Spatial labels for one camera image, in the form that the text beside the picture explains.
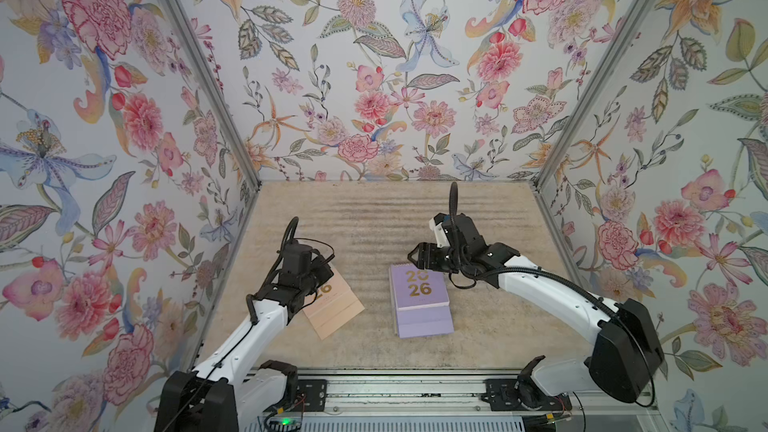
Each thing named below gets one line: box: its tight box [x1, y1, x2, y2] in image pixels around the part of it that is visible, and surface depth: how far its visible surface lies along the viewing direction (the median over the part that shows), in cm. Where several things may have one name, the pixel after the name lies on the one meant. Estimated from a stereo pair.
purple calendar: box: [389, 263, 454, 338], surface depth 86 cm
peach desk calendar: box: [302, 264, 365, 341], surface depth 90 cm
